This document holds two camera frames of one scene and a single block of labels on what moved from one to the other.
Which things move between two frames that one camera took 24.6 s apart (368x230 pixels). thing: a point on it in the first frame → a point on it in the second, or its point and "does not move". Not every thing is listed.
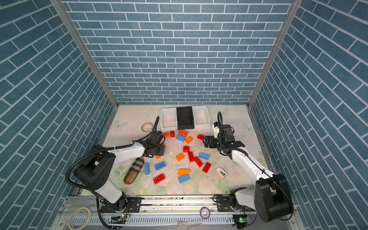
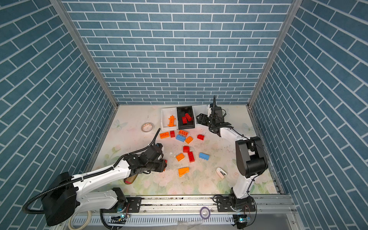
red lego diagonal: [198, 161] → [188, 117]
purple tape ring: [207, 208] does not move
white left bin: [168, 117] does not move
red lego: [207, 167] → [184, 120]
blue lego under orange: [180, 138] does not move
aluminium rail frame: [181, 213] does not move
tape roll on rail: [86, 223] does not move
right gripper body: [214, 143] → [206, 121]
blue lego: [203, 155] does not move
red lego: [159, 178] → [166, 161]
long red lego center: [190, 156] does not move
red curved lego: [200, 136] does not move
